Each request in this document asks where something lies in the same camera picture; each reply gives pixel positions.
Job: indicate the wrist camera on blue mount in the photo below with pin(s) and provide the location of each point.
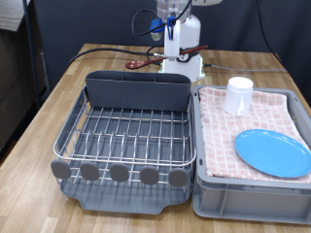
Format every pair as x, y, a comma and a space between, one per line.
156, 28

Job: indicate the grey plastic crate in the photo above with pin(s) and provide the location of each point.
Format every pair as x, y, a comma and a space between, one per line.
252, 200

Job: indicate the brown wooden spoon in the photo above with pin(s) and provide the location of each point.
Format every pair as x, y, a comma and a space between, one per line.
142, 62

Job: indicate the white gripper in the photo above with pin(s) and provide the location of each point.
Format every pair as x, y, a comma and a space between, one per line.
171, 42

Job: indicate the grey plastic drain tray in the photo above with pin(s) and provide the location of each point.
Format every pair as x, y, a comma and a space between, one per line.
129, 200

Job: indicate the dark backdrop curtain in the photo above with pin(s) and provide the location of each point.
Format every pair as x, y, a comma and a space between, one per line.
97, 22

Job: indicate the brown cabinet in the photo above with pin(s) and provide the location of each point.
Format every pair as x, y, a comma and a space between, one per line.
13, 81

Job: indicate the pink checkered cloth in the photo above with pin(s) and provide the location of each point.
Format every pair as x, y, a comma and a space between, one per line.
223, 145

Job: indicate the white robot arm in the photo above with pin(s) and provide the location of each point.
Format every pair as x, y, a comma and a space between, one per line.
189, 32

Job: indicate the teal plastic plate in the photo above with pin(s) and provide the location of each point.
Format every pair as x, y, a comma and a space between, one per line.
275, 153

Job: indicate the white plastic cup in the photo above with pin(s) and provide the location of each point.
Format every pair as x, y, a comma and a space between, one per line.
238, 97

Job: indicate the dark grey cutlery holder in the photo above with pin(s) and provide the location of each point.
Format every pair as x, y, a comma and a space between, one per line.
139, 93

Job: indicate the black metal pole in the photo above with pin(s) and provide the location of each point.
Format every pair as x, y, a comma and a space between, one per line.
31, 48

